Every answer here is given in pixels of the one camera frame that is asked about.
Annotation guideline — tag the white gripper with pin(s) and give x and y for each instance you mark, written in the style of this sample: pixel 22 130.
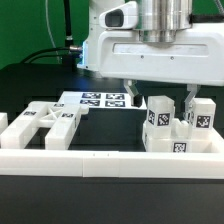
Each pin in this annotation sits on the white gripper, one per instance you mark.
pixel 161 41

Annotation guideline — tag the white chair seat part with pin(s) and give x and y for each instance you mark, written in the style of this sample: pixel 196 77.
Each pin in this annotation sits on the white chair seat part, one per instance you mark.
pixel 180 140

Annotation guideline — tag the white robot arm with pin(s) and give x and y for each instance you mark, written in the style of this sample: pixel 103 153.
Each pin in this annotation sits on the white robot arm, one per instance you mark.
pixel 90 45

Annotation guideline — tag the white chair back part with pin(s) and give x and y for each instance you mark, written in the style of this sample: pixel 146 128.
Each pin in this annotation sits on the white chair back part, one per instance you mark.
pixel 62 120

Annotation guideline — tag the white marker sheet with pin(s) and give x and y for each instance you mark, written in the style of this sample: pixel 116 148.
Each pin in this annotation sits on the white marker sheet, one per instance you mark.
pixel 99 100

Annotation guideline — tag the white U-shaped fence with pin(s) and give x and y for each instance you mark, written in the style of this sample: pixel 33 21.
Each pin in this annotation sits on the white U-shaped fence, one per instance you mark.
pixel 115 164

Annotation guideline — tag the white block at left edge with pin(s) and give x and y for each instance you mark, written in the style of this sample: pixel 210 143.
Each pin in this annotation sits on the white block at left edge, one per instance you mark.
pixel 3 121

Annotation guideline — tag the black vertical cable post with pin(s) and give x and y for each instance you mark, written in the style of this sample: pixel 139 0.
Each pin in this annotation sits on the black vertical cable post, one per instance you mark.
pixel 67 59

